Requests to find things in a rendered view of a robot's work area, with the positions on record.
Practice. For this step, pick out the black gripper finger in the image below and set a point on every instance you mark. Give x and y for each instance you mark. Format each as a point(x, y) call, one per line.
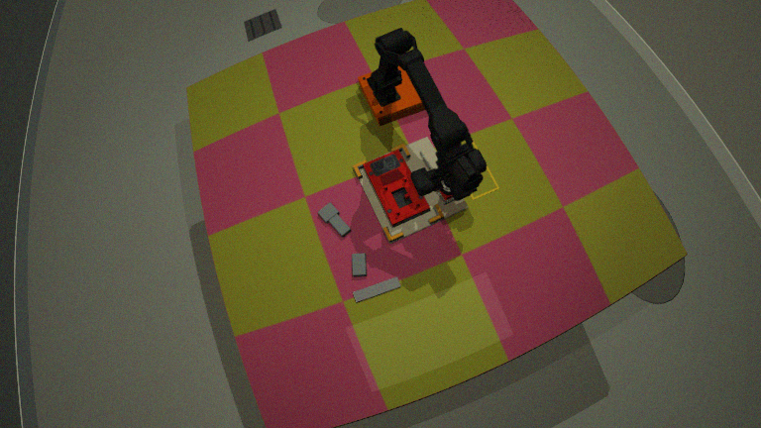
point(439, 187)

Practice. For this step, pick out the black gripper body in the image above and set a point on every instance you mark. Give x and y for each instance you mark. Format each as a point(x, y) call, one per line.
point(425, 182)

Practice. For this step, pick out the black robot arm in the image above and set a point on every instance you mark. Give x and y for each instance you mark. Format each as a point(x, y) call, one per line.
point(447, 130)

